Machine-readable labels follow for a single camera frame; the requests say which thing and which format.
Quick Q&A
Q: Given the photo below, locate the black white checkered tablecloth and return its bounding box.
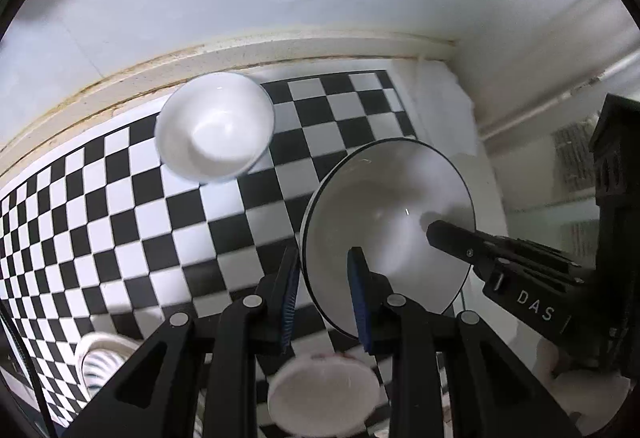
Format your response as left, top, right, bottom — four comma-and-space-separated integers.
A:
0, 70, 468, 438

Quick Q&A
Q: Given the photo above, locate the white dark-rimmed bowl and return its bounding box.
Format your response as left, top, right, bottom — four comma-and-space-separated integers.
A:
300, 137, 476, 338

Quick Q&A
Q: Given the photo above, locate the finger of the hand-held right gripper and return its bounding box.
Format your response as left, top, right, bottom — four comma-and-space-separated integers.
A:
425, 219, 583, 284

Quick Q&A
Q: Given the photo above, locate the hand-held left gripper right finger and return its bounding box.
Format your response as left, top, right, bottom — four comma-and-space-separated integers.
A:
346, 247, 583, 438

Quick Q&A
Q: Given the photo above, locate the blue striped plate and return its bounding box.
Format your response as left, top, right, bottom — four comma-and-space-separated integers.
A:
75, 332, 143, 401

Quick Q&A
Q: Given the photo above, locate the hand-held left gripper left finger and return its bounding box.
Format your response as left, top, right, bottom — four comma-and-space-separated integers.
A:
62, 245, 301, 438

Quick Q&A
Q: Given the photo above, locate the blue patterned bowl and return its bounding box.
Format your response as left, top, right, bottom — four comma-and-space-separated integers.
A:
154, 72, 276, 184

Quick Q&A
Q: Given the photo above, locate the glass sliding door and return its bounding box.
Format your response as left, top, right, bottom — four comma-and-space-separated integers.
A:
475, 0, 640, 279

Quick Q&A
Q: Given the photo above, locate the person's right hand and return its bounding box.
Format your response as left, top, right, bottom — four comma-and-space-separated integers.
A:
536, 338, 632, 424

